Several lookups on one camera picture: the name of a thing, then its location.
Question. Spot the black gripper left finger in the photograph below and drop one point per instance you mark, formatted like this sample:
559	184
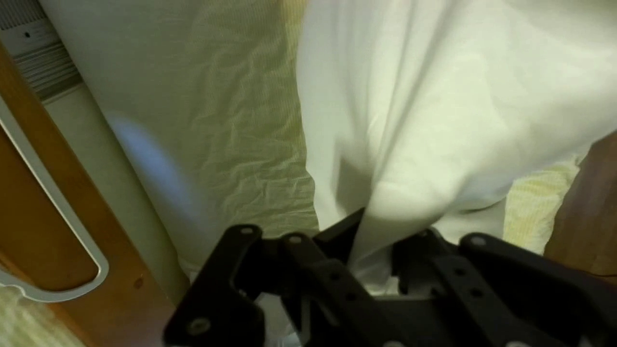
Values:
251	292

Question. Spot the yellow bed blanket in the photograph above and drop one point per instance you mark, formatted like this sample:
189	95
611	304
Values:
231	134

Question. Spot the white pillow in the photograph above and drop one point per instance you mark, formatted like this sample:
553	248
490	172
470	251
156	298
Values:
422	113

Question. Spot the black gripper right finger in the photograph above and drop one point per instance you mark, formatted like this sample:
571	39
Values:
484	292

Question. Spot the wooden bunk bed frame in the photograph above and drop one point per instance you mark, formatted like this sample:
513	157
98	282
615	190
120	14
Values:
129	309

